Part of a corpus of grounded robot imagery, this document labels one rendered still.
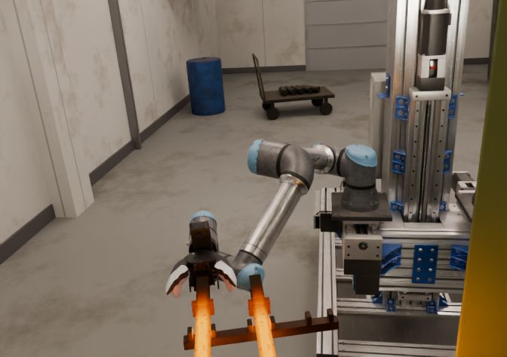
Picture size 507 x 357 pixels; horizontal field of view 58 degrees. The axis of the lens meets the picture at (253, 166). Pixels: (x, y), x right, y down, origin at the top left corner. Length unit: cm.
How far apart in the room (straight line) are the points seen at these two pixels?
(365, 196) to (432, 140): 33
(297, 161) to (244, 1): 844
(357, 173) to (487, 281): 138
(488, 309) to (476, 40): 970
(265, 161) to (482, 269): 109
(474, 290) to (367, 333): 177
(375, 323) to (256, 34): 806
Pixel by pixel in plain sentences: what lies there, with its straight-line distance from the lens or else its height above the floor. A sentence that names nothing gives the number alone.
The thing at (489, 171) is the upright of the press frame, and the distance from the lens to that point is 37.
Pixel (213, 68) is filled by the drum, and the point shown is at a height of 66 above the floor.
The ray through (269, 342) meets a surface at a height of 102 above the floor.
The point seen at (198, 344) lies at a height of 102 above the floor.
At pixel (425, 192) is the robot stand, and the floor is 83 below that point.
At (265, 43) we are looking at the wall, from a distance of 971.
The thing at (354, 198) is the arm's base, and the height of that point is 87.
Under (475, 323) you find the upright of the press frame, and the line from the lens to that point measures 43.
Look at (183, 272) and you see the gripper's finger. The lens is 107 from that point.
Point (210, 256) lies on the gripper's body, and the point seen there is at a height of 105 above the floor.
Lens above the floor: 164
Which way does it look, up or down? 21 degrees down
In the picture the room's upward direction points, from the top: 4 degrees counter-clockwise
